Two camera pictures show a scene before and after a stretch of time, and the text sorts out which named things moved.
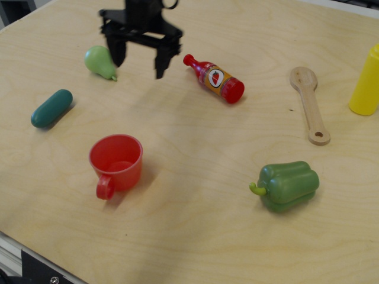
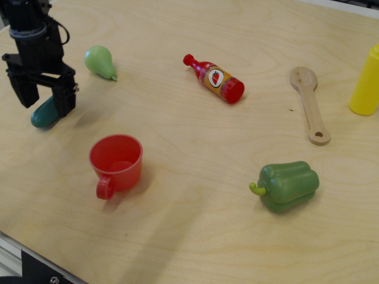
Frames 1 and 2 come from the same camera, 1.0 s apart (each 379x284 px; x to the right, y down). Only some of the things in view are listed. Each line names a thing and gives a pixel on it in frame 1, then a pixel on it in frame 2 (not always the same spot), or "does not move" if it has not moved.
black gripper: [141, 21] -> [40, 55]
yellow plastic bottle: [365, 99] does not move
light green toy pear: [98, 60] does not move
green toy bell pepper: [283, 186] does not move
